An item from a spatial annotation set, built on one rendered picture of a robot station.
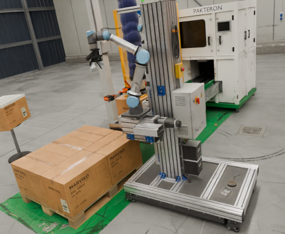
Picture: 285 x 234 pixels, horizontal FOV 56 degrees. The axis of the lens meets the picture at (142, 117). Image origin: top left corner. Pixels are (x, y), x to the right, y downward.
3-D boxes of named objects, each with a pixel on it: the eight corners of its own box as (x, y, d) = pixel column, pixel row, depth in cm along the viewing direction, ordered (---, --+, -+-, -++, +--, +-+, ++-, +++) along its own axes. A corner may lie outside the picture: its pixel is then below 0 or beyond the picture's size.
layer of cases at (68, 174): (90, 148, 413) (85, 124, 400) (142, 161, 355) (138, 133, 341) (20, 191, 326) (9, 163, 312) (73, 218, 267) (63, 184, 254)
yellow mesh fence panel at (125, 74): (129, 123, 530) (110, 10, 458) (133, 122, 532) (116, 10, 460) (140, 140, 451) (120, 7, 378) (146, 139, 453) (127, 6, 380)
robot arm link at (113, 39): (151, 50, 255) (104, 26, 248) (151, 52, 244) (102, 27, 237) (145, 61, 258) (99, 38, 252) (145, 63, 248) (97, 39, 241)
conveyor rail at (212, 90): (216, 91, 514) (216, 81, 507) (219, 91, 511) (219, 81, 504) (149, 142, 345) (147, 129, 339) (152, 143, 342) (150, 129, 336)
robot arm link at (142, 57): (138, 105, 262) (151, 49, 244) (137, 110, 248) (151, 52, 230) (126, 102, 262) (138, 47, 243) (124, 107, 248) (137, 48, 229)
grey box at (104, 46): (108, 51, 442) (105, 33, 432) (110, 51, 439) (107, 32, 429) (100, 54, 427) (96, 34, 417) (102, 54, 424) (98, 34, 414)
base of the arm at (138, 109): (145, 109, 273) (144, 100, 270) (138, 114, 261) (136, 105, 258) (133, 108, 281) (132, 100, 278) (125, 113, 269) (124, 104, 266)
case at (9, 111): (9, 131, 396) (0, 105, 382) (-15, 132, 404) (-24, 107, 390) (31, 116, 451) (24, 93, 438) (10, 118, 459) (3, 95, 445)
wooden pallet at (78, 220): (92, 156, 419) (90, 148, 414) (144, 170, 360) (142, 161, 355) (23, 201, 331) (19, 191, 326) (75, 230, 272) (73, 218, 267)
